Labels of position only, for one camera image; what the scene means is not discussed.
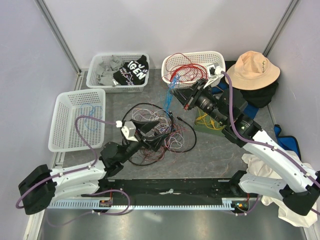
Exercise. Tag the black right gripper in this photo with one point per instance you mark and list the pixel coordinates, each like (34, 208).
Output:
(190, 95)

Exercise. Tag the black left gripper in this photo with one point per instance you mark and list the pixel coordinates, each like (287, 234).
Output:
(154, 142)

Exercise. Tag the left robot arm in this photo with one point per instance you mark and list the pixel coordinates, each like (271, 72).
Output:
(44, 186)

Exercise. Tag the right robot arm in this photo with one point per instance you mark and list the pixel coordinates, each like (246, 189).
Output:
(298, 186)

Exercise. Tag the white oval perforated basket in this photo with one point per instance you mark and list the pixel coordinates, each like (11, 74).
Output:
(181, 70)

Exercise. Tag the green rectangular tray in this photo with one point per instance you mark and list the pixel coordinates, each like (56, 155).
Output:
(205, 124)

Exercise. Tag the black printed t-shirt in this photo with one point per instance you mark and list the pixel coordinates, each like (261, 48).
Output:
(133, 73)

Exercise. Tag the beige bucket hat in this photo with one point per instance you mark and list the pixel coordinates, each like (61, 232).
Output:
(253, 71)

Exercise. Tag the grey cloth in basket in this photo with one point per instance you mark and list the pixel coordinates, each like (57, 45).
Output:
(105, 72)

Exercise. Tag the white rectangular basket back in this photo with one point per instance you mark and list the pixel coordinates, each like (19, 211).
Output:
(91, 80)

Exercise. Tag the white rectangular basket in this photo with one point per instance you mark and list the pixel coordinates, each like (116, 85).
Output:
(91, 80)
(63, 136)

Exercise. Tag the black garment under hat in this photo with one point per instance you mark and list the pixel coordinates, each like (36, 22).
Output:
(258, 98)

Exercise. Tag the white rectangular basket left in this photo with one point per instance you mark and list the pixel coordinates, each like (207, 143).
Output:
(63, 136)

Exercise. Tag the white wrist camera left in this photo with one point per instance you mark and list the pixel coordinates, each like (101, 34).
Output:
(128, 129)

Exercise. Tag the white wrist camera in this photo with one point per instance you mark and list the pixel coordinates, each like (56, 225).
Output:
(128, 129)
(213, 75)

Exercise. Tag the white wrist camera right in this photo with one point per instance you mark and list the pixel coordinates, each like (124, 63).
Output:
(213, 75)

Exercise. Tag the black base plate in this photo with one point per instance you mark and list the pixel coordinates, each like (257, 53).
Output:
(186, 187)

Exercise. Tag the slotted cable duct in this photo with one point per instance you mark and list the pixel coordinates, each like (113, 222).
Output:
(149, 203)

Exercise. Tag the blue cloth at wall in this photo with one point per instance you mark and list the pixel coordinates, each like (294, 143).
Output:
(287, 142)

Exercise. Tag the aluminium corner post left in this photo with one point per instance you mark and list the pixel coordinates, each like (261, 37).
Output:
(44, 9)

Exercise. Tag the aluminium corner post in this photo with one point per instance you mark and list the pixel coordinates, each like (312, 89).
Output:
(280, 26)
(44, 9)

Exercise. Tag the aluminium corner post right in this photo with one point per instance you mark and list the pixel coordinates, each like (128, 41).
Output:
(280, 26)

